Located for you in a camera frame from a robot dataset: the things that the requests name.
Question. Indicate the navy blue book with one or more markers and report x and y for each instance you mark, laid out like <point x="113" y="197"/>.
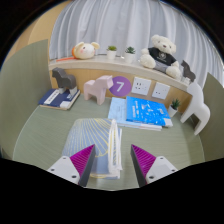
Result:
<point x="55" y="99"/>

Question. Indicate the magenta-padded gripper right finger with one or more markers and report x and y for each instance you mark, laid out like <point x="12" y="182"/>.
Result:
<point x="144" y="160"/>

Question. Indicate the grey-white curtain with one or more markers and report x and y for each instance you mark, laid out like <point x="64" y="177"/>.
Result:
<point x="126" y="23"/>

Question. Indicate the cream and orange plush toy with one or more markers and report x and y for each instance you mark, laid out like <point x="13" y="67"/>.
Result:
<point x="85" y="50"/>

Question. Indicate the white wall socket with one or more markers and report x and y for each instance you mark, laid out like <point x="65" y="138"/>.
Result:
<point x="141" y="86"/>
<point x="161" y="90"/>

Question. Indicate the wooden shelf ledge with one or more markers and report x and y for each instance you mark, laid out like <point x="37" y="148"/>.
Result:
<point x="100" y="65"/>

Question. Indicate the dark grey wooden horse figure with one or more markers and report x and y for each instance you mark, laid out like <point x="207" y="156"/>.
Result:
<point x="65" y="79"/>

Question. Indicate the green divider panel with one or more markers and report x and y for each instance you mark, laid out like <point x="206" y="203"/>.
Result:
<point x="23" y="100"/>
<point x="215" y="133"/>

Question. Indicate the white wooden horse figure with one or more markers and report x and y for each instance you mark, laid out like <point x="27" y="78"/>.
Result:
<point x="198" y="106"/>

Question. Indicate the small potted plant white pot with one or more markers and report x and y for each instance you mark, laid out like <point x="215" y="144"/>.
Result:
<point x="129" y="57"/>
<point x="111" y="54"/>
<point x="173" y="109"/>

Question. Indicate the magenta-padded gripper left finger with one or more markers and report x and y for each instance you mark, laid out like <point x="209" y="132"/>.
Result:
<point x="80" y="160"/>

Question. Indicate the light blue book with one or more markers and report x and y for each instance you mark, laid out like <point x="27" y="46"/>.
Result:
<point x="117" y="111"/>

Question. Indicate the pink wooden horse figure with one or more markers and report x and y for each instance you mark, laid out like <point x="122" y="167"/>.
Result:
<point x="96" y="88"/>

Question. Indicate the small dark horse figure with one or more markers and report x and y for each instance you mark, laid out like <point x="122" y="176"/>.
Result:
<point x="187" y="71"/>

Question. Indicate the cream teddy bear black shirt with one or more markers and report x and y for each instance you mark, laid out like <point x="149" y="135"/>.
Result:
<point x="161" y="55"/>

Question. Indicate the purple round number sign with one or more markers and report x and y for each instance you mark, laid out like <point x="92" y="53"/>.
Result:
<point x="121" y="86"/>

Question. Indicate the bright blue book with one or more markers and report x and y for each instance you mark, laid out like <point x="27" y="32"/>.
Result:
<point x="146" y="111"/>

